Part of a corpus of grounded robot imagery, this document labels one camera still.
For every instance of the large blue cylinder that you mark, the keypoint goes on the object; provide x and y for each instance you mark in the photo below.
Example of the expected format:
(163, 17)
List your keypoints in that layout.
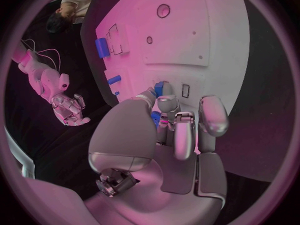
(102, 47)

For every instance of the person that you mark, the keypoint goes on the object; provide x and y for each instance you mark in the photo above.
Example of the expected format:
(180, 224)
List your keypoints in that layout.
(77, 0)

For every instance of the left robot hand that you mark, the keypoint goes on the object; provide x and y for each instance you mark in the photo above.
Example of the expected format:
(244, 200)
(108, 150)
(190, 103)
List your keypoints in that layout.
(145, 191)

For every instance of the white task board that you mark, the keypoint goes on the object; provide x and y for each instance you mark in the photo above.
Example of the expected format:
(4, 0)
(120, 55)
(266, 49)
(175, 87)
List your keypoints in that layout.
(178, 41)

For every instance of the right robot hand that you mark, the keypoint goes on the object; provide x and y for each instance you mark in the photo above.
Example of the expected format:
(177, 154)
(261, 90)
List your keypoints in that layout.
(66, 109)

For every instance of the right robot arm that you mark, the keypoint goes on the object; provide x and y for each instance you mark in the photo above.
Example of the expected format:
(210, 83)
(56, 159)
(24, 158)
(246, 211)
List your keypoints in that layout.
(35, 69)

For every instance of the blue block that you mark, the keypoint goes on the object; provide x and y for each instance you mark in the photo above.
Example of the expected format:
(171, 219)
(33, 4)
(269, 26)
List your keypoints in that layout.
(158, 88)

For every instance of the blue gear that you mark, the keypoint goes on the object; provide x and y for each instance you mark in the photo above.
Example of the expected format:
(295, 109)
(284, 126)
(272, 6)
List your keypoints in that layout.
(155, 118)

